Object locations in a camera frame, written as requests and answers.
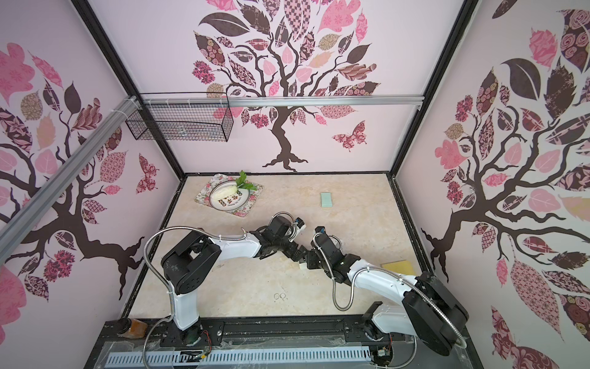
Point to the black wire basket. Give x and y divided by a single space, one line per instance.
183 119

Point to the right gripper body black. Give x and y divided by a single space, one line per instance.
313 257

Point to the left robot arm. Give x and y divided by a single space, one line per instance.
187 265

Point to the aluminium rail left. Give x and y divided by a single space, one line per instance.
13 234

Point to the gold rings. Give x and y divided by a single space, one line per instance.
280 296

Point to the green leaf sprig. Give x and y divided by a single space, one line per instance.
242 182

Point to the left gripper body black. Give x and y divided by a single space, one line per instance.
286 246

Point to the white cable duct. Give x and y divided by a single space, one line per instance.
237 357

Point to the floral square tray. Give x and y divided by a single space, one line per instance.
203 196

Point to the floral round plate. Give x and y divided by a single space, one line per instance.
226 197

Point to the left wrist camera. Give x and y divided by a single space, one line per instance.
299 225

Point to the left amber spice jar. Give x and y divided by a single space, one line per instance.
131 328

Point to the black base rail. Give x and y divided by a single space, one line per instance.
351 328

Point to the yellow sponge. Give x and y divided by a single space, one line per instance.
403 267

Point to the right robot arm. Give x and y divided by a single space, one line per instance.
422 307

